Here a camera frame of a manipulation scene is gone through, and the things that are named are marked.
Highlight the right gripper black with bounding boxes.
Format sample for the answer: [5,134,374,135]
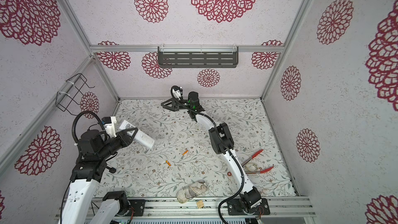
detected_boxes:
[163,100,194,113]

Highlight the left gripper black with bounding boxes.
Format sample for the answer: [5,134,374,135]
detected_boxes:
[98,127,138,160]

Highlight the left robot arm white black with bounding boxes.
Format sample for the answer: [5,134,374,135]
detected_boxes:
[59,111,138,224]

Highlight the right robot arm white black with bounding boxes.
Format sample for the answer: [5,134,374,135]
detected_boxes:
[161,86,262,213]

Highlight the crumpled patterned cloth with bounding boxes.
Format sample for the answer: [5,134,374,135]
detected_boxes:
[177,180,208,204]

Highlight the small wooden block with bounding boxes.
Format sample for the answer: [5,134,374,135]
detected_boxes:
[197,200,204,209]

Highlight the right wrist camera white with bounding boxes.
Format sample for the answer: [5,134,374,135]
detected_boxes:
[172,89,183,101]

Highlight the dark slotted wall shelf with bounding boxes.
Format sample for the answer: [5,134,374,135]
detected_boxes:
[157,46,239,68]

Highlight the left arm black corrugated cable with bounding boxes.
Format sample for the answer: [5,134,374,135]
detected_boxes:
[71,110,106,145]

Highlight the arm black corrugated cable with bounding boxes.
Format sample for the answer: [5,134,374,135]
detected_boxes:
[170,85,246,224]
[71,110,106,145]

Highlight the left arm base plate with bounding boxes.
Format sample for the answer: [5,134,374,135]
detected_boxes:
[126,200,146,218]

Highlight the black wire wall rack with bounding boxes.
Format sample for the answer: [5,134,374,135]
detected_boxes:
[55,73,95,116]

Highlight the red handled pliers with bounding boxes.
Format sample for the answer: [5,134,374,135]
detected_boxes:
[241,149,274,174]

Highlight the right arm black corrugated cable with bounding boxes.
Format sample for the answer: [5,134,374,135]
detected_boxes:
[170,85,246,224]

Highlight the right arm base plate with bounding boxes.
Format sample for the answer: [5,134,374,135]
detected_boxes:
[227,198,271,216]

